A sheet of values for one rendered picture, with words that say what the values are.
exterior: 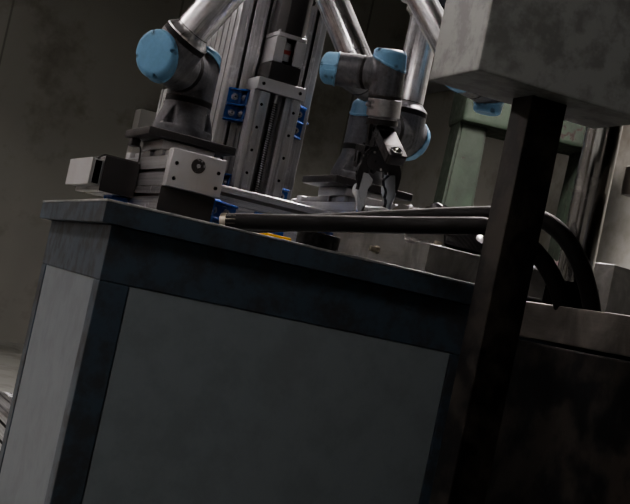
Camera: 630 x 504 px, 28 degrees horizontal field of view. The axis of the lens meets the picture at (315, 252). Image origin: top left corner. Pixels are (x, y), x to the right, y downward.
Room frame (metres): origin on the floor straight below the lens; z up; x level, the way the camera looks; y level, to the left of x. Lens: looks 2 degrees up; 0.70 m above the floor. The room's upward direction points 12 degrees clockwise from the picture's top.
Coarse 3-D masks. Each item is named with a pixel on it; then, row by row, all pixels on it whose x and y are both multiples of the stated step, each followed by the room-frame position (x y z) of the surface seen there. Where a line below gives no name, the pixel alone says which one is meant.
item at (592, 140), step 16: (592, 128) 2.08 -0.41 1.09; (608, 128) 2.07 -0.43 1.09; (592, 144) 2.08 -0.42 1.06; (608, 144) 2.07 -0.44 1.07; (592, 160) 2.08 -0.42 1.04; (608, 160) 2.08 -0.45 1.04; (576, 176) 2.10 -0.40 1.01; (592, 176) 2.07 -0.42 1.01; (608, 176) 2.08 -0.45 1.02; (576, 192) 2.09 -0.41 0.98; (592, 192) 2.07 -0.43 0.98; (608, 192) 2.09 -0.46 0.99; (576, 208) 2.08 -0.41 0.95; (592, 208) 2.07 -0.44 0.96; (576, 224) 2.08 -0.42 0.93; (592, 224) 2.07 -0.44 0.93; (592, 240) 2.08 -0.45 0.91; (560, 256) 2.10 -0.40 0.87; (592, 256) 2.08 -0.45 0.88; (544, 288) 2.12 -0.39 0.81; (576, 288) 2.06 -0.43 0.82; (576, 304) 2.06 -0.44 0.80
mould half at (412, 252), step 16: (400, 208) 2.46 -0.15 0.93; (416, 208) 2.43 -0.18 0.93; (352, 240) 2.66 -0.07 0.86; (368, 240) 2.58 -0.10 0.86; (384, 240) 2.50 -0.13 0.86; (400, 240) 2.43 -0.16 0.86; (416, 240) 2.43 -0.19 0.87; (432, 240) 2.44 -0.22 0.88; (368, 256) 2.56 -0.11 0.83; (384, 256) 2.49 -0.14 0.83; (400, 256) 2.42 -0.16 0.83; (416, 256) 2.35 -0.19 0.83; (432, 256) 2.31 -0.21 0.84; (448, 256) 2.32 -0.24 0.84; (464, 256) 2.33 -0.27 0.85; (432, 272) 2.31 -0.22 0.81; (448, 272) 2.32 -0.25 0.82; (464, 272) 2.33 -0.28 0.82
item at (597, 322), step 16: (528, 304) 2.08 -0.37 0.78; (544, 304) 2.04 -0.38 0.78; (528, 320) 2.07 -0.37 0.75; (544, 320) 2.03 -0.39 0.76; (560, 320) 1.98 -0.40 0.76; (576, 320) 1.94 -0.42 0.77; (592, 320) 1.90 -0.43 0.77; (608, 320) 1.86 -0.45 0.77; (624, 320) 1.83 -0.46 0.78; (528, 336) 2.07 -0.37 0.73; (544, 336) 2.02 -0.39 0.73; (560, 336) 1.98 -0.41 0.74; (576, 336) 1.93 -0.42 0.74; (592, 336) 1.89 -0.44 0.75; (608, 336) 1.85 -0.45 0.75; (624, 336) 1.82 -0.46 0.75; (608, 352) 1.85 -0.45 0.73; (624, 352) 1.81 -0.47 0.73
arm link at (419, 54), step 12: (444, 0) 3.34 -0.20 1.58; (408, 12) 3.39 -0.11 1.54; (408, 24) 3.39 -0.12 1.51; (408, 36) 3.37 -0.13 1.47; (420, 36) 3.35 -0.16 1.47; (408, 48) 3.36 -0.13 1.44; (420, 48) 3.35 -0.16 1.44; (408, 60) 3.35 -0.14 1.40; (420, 60) 3.35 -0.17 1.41; (432, 60) 3.38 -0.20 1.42; (408, 72) 3.35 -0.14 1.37; (420, 72) 3.35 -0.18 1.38; (408, 84) 3.35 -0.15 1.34; (420, 84) 3.35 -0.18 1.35; (408, 96) 3.35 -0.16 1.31; (420, 96) 3.36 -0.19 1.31; (408, 108) 3.33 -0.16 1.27; (420, 108) 3.35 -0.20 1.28; (408, 120) 3.33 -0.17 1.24; (420, 120) 3.35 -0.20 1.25; (408, 132) 3.32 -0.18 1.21; (420, 132) 3.36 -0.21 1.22; (408, 144) 3.33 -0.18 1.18; (420, 144) 3.37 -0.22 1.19; (408, 156) 3.38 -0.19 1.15
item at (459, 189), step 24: (456, 96) 6.17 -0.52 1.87; (456, 120) 6.07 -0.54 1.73; (480, 120) 5.96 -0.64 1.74; (504, 120) 5.96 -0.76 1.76; (456, 144) 6.00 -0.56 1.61; (480, 144) 6.00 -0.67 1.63; (576, 144) 6.01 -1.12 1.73; (456, 168) 5.99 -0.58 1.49; (576, 168) 6.10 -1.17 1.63; (456, 192) 6.00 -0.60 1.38; (552, 240) 6.23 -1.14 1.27
